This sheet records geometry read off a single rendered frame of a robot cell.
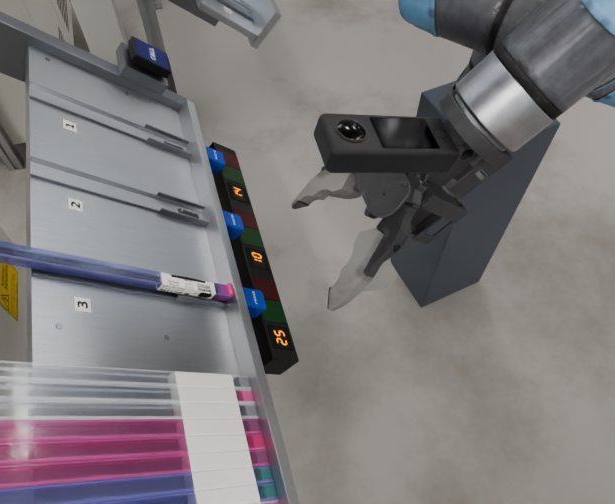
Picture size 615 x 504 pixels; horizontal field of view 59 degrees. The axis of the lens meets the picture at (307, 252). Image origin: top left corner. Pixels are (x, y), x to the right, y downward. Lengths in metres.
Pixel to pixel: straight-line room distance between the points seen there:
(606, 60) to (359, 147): 0.18
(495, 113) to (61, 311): 0.37
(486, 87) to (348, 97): 1.46
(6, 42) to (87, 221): 0.25
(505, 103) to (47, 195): 0.40
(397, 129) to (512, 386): 1.00
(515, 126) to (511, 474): 0.97
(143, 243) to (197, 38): 1.67
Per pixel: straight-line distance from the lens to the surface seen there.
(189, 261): 0.58
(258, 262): 0.66
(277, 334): 0.61
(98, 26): 1.01
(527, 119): 0.45
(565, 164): 1.84
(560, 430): 1.38
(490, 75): 0.45
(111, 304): 0.50
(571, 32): 0.45
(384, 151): 0.43
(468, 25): 0.57
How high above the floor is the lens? 1.22
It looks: 56 degrees down
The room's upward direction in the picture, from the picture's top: straight up
